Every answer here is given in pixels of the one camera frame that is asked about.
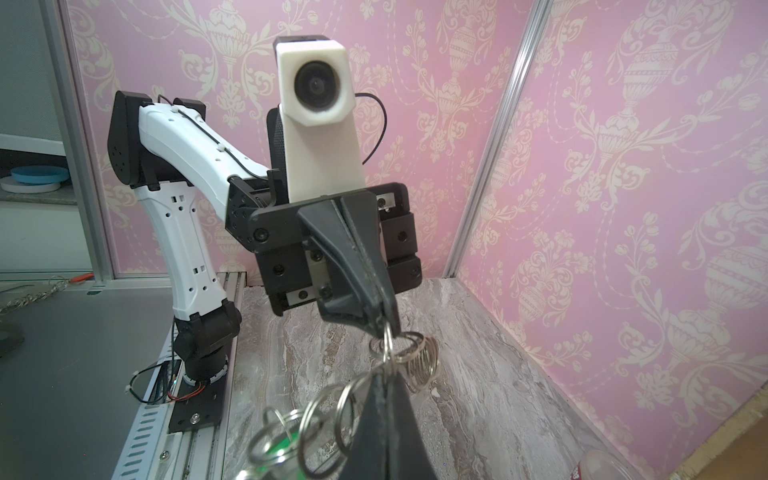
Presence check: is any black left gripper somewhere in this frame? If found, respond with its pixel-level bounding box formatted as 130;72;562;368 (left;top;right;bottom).
226;177;422;338

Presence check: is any aluminium corner post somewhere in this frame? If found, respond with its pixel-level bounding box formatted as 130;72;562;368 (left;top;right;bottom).
37;1;115;286
443;0;553;278

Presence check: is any green key tag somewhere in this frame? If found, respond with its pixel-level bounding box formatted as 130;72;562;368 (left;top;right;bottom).
267;440;298;465

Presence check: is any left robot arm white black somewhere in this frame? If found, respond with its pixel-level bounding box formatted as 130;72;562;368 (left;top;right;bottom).
108;91;422;388

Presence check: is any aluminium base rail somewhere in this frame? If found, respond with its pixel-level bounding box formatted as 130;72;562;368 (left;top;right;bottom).
111;279;237;479

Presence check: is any clear plastic cup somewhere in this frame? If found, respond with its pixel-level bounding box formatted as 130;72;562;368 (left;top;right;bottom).
570;450;632;480

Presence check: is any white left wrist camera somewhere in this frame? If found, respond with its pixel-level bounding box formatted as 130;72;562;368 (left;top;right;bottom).
273;35;365;203

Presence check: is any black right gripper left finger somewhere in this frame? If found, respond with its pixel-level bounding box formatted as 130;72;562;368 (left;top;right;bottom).
339;373;392;480

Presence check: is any aluminium corner post left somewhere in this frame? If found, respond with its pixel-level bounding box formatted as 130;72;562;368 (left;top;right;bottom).
443;0;553;278

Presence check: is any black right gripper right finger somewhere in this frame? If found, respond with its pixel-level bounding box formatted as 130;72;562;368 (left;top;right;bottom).
386;373;437;480

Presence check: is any aluminium corner post right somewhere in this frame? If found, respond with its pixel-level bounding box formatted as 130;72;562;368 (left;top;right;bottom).
37;1;115;286

